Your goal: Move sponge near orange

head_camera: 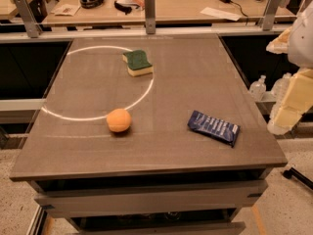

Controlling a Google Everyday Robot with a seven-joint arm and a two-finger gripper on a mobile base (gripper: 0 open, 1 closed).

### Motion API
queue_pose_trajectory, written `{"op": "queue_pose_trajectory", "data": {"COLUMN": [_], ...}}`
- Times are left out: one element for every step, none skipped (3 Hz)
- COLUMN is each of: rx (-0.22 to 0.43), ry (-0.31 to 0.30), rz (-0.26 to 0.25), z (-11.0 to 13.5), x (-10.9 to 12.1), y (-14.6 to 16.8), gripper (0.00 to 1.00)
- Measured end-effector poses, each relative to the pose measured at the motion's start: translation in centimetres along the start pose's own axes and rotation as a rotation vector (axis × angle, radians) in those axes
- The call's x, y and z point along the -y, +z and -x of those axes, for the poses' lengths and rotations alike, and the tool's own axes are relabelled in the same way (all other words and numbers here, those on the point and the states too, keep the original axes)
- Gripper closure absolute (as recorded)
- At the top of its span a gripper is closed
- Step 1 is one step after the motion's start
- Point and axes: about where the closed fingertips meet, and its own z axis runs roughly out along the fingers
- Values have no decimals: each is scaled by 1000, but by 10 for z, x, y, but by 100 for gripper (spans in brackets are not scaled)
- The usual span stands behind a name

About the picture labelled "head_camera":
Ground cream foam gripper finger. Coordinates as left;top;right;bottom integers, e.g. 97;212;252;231
266;27;291;54
273;68;313;130

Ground green and yellow sponge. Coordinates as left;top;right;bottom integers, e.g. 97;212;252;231
122;50;154;76

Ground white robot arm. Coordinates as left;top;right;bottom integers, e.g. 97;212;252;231
266;3;313;135

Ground clear plastic bottle right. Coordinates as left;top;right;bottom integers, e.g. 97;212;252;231
271;72;291;102

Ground clear plastic bottle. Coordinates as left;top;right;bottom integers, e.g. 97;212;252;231
271;72;291;102
249;75;266;101

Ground clear plastic bottle left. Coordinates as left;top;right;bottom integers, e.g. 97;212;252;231
249;75;266;101

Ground black stand leg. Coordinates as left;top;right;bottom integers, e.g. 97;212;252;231
283;167;313;190

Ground blue snack packet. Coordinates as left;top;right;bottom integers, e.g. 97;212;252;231
188;111;241;147

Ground white paper sheet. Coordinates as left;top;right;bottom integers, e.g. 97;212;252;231
201;7;241;22

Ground grey table drawer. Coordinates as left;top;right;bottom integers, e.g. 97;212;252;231
35;180;267;217

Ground orange fruit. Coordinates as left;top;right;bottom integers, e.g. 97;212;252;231
107;109;132;132

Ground small paper card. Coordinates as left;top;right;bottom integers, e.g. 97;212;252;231
54;4;80;16

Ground grey metal bracket right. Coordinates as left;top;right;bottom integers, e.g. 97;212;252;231
259;0;281;31

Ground grey metal bracket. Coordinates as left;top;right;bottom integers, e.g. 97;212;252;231
13;0;41;38
145;0;156;34
259;0;281;31

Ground grey metal bracket middle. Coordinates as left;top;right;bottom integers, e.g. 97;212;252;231
145;0;156;34

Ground grey metal bracket left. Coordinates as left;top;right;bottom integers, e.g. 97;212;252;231
13;0;41;38

